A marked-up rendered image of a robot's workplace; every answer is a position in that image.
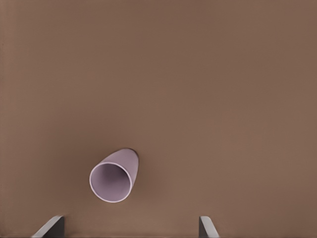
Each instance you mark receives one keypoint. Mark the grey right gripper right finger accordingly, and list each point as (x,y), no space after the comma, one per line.
(207,228)

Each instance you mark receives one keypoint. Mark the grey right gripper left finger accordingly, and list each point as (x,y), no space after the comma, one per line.
(50,228)

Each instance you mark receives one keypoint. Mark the purple cup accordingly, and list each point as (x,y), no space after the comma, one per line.
(111,182)

